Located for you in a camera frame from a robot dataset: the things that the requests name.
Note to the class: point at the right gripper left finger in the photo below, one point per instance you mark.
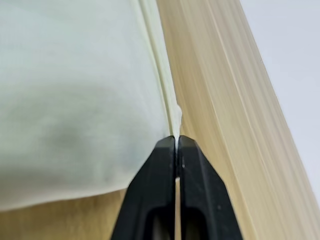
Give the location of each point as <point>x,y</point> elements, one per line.
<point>150,190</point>

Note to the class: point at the pale green T-shirt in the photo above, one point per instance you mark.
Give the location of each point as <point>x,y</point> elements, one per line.
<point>75,100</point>

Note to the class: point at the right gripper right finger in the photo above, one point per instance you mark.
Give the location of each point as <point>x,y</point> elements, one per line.
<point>202,190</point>

